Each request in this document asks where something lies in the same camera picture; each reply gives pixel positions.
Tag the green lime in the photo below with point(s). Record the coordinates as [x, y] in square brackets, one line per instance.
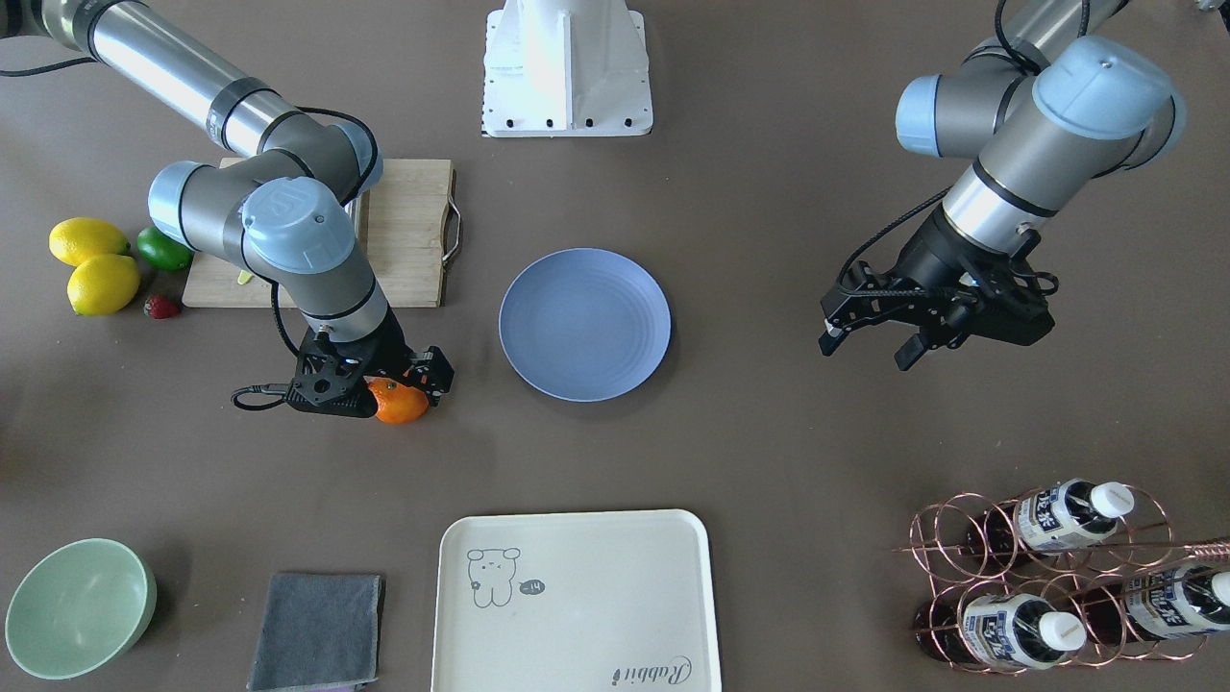
[161, 251]

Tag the red strawberry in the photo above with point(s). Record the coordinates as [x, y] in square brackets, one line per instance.
[160, 307]

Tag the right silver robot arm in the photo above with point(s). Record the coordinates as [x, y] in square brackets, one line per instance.
[279, 212]

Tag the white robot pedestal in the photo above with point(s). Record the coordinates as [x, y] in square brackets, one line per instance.
[566, 69]

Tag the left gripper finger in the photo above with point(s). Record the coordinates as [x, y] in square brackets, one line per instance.
[830, 340]
[912, 350]

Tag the grey folded cloth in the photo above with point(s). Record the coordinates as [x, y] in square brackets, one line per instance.
[318, 633]

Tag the blue plate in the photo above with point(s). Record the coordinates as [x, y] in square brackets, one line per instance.
[584, 325]

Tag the wooden cutting board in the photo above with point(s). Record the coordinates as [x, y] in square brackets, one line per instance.
[409, 228]

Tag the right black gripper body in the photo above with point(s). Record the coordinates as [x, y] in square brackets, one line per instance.
[392, 341]

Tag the tea bottle three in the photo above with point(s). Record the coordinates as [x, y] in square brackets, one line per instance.
[1183, 602]

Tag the cream serving tray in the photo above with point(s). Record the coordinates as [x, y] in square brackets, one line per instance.
[585, 601]

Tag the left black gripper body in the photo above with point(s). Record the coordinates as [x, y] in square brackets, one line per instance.
[934, 255]

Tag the tea bottle two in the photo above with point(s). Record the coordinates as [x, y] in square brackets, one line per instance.
[999, 633]

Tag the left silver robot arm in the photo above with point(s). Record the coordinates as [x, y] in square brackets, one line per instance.
[1039, 110]

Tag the yellow lemon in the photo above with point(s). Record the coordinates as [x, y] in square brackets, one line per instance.
[103, 284]
[76, 240]

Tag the tea bottle one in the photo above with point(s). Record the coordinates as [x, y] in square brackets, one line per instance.
[1070, 515]

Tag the yellow lemon back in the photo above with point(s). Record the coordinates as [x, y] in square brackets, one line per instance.
[76, 240]

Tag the copper wire bottle rack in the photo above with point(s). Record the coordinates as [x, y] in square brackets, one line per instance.
[1144, 542]

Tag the orange fruit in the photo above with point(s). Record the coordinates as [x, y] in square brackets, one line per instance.
[397, 404]

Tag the yellow lemon front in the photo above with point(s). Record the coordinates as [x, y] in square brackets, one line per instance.
[103, 284]

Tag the green bowl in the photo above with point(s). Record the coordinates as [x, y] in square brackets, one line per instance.
[80, 607]

